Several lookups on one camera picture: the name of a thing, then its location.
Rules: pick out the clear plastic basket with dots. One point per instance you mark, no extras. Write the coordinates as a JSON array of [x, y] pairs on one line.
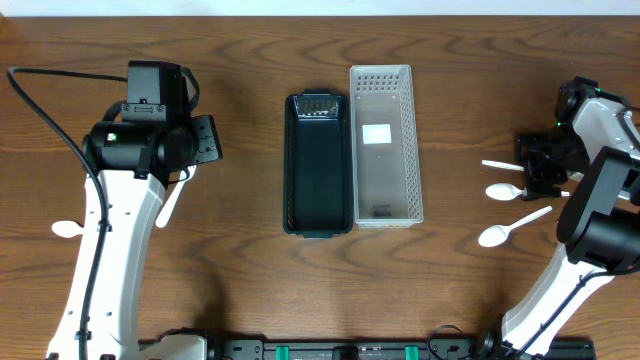
[[387, 181]]

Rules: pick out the white plastic fork right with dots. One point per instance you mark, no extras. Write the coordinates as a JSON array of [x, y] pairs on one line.
[[169, 207]]

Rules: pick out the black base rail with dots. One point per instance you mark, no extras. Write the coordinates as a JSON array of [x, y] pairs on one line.
[[345, 350]]

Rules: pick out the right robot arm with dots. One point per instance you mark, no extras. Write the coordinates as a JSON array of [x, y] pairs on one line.
[[595, 142]]

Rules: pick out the white plastic spoon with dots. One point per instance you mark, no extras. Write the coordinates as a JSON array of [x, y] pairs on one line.
[[502, 165], [497, 234], [67, 229], [601, 183], [508, 192]]

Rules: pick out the white label in basket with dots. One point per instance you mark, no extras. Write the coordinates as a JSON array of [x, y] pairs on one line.
[[376, 134]]

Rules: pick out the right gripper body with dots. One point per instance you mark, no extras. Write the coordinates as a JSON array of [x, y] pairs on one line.
[[535, 166]]

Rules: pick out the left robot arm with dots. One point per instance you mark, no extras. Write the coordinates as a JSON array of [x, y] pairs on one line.
[[132, 154]]

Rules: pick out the black plastic basket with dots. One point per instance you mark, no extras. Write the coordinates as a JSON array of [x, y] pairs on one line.
[[318, 171]]

